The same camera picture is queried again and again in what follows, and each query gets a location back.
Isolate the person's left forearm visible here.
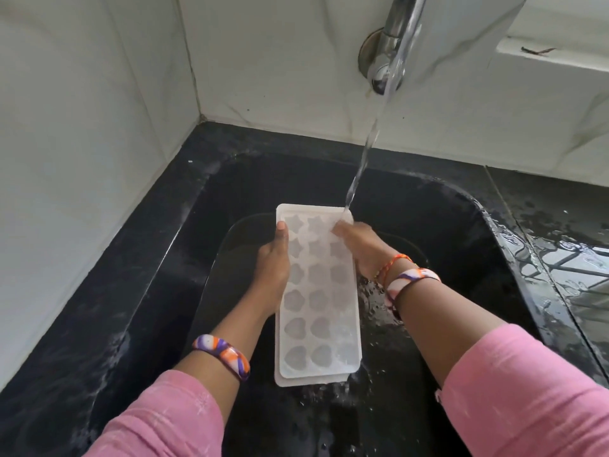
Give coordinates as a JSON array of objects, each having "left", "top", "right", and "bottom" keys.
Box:
[{"left": 175, "top": 303, "right": 280, "bottom": 410}]

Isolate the black stone sink basin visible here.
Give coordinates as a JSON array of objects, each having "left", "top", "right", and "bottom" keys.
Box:
[{"left": 85, "top": 151, "right": 544, "bottom": 457}]

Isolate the chrome wall faucet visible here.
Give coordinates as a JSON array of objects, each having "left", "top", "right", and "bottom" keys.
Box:
[{"left": 358, "top": 0, "right": 430, "bottom": 96}]

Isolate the white shaped ice cube tray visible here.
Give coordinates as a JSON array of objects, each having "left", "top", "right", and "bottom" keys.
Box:
[{"left": 276, "top": 203, "right": 363, "bottom": 379}]

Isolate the stream of running water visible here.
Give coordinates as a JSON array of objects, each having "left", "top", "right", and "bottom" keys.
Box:
[{"left": 343, "top": 40, "right": 414, "bottom": 220}]

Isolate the purple orange white bangle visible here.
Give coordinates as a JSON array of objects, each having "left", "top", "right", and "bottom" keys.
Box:
[
  {"left": 384, "top": 268, "right": 442, "bottom": 321},
  {"left": 192, "top": 334, "right": 251, "bottom": 381}
]

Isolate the person's left hand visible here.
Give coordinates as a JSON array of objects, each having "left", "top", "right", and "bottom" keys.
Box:
[{"left": 251, "top": 221, "right": 291, "bottom": 315}]

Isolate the white tiled ledge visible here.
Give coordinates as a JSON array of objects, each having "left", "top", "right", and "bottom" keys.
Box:
[{"left": 495, "top": 0, "right": 609, "bottom": 75}]

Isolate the orange thread bracelet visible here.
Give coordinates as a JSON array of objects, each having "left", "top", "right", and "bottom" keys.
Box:
[{"left": 373, "top": 253, "right": 414, "bottom": 287}]

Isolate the person's right forearm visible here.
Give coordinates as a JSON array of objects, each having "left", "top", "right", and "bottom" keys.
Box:
[{"left": 391, "top": 275, "right": 508, "bottom": 389}]

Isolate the pink long-sleeved top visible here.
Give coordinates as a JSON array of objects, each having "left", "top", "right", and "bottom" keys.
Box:
[{"left": 82, "top": 323, "right": 609, "bottom": 457}]

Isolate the person's right hand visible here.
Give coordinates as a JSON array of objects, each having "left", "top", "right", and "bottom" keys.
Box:
[{"left": 331, "top": 221, "right": 406, "bottom": 282}]

